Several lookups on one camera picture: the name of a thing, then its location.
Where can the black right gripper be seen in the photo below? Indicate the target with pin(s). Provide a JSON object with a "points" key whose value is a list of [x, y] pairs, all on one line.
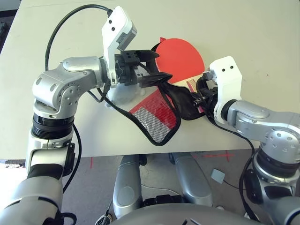
{"points": [[211, 103]]}

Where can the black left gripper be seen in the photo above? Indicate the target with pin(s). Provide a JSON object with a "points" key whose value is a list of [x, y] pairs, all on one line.
{"points": [[127, 75]]}

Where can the silver robot torso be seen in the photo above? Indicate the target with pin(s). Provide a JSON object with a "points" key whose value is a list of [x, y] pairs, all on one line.
{"points": [[175, 216]]}

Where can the red ping-pong paddle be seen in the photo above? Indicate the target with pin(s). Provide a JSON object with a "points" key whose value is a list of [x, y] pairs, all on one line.
{"points": [[178, 58]]}

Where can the black red paddle case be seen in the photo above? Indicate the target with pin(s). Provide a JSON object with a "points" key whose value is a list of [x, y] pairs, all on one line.
{"points": [[159, 110]]}

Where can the silver robot right leg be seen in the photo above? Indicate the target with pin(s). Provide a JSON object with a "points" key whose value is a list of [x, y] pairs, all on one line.
{"points": [[192, 185]]}

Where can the silver robot left leg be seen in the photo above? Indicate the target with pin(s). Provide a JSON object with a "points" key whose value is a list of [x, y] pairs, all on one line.
{"points": [[127, 187]]}

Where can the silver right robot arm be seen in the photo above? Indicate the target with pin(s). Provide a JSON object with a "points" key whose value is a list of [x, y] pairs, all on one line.
{"points": [[269, 131]]}

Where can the silver robot leg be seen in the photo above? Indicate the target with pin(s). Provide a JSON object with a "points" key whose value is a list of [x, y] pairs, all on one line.
{"points": [[192, 185], [127, 187]]}

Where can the white shoe of bystander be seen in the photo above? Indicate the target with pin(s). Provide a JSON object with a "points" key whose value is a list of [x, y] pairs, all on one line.
{"points": [[220, 207]]}

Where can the black white floor device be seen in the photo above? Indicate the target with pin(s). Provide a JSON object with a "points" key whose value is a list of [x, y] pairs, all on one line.
{"points": [[104, 220]]}

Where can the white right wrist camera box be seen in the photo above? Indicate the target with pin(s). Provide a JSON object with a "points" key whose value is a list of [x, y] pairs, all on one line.
{"points": [[227, 79]]}

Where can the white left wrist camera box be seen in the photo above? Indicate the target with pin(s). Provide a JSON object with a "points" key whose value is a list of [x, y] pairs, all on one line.
{"points": [[117, 28]]}

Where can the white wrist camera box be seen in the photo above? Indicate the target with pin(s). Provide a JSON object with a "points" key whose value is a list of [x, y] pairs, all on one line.
{"points": [[227, 79], [117, 28]]}

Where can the small grey box on floor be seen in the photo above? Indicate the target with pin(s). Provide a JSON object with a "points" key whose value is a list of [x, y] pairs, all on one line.
{"points": [[218, 175]]}

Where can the black foam floor mat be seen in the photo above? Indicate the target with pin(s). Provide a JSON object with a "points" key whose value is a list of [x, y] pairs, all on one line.
{"points": [[2, 28]]}

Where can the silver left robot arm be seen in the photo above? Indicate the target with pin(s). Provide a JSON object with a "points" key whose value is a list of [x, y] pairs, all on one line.
{"points": [[70, 77]]}

